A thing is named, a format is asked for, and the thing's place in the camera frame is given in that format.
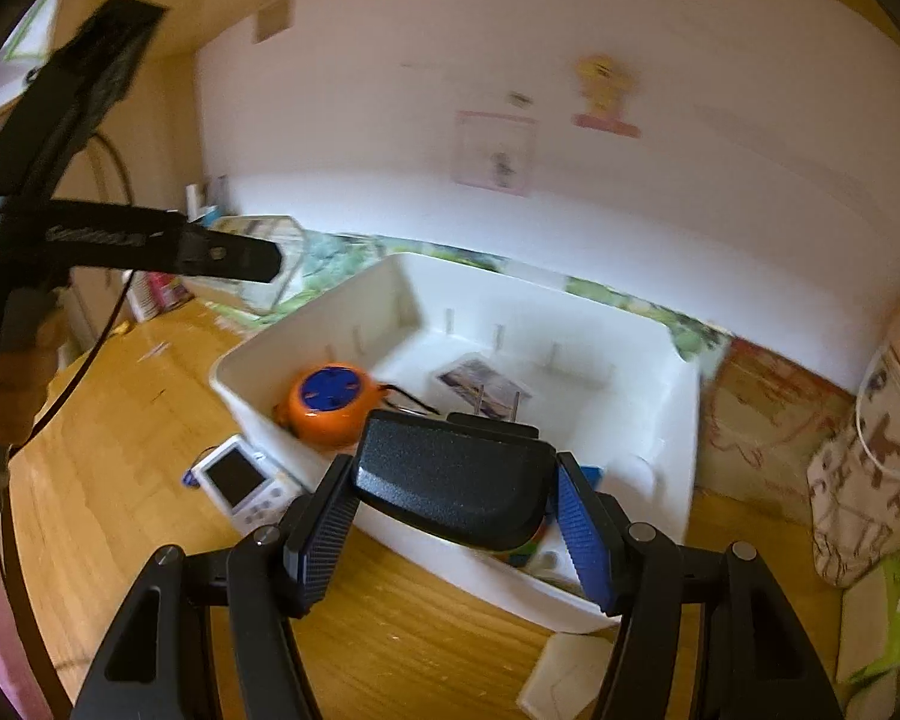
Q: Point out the pink square sticker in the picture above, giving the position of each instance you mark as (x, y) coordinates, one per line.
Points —
(493, 154)

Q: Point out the wooden desk hutch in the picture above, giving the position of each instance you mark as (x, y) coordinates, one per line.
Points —
(157, 127)

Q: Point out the person's left hand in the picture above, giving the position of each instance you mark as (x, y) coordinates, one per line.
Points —
(15, 397)

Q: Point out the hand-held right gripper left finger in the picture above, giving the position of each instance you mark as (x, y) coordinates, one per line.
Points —
(322, 540)

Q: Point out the printed canvas bag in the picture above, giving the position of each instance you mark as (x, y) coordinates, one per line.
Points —
(870, 465)

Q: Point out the clear tape patch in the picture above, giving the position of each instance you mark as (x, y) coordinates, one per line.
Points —
(274, 19)

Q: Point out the colourful puzzle cube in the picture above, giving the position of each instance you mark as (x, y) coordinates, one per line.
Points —
(525, 547)

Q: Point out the brick print paper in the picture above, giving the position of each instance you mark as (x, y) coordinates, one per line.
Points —
(765, 412)

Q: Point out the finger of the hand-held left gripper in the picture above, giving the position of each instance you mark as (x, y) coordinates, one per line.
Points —
(112, 52)
(232, 255)

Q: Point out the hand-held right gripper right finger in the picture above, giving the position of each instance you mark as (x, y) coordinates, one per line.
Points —
(585, 532)

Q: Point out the black charger plug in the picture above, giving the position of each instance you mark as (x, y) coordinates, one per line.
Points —
(457, 480)

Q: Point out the yellow bear sticker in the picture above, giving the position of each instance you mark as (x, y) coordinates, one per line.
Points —
(606, 90)

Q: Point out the white plastic bin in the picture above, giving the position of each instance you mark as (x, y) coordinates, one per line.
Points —
(390, 330)

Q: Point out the small white digital camera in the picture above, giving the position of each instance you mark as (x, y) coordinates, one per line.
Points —
(232, 476)

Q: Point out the orange tape measure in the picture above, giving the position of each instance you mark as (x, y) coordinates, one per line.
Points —
(322, 405)

